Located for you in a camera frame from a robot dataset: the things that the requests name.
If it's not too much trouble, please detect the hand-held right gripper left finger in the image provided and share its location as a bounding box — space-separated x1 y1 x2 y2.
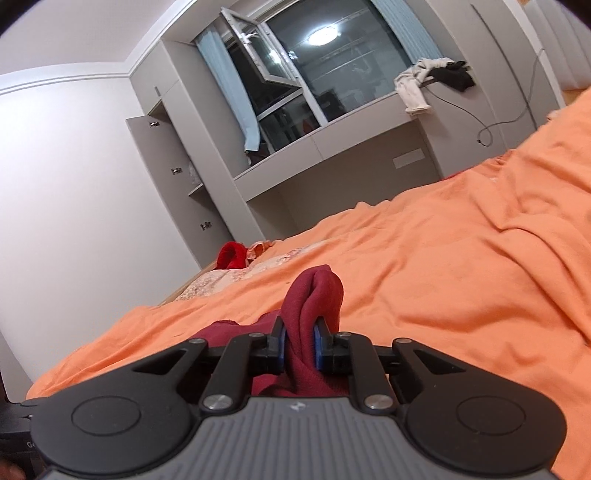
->
131 316 286 412

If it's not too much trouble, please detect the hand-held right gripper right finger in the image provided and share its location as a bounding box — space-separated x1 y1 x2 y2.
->
314 318 467 412

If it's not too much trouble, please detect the dark red garment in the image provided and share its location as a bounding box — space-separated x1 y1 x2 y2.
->
193 264 346 398

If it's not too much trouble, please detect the bright red cloth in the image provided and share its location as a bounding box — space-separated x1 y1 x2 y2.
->
217 241 250 270

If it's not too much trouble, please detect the orange bed sheet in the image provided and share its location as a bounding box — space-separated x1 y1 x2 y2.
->
25 85 591 480

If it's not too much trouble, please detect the grey built-in cabinet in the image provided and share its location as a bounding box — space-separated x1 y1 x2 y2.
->
126 0 570 271

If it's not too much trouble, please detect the grey cabinet door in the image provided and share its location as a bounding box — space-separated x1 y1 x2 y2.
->
126 113 219 271

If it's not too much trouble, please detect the white clothing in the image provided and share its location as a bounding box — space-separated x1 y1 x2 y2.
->
393 57 456 116

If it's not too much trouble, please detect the light blue curtain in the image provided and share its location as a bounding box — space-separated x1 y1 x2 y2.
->
196 25 262 153
370 0 437 62

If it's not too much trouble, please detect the large window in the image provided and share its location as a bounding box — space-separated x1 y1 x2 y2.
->
196 0 437 155

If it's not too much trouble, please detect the open window sash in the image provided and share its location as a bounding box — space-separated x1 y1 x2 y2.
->
219 6 306 87

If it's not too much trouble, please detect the black clothing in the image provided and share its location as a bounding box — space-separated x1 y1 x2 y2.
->
431 59 476 92

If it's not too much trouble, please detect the white folding door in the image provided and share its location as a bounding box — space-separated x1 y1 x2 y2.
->
522 0 591 91

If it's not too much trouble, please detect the white wall plate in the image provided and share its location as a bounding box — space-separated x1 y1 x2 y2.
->
392 150 426 168

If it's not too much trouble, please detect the black cable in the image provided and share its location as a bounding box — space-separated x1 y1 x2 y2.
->
424 45 549 147

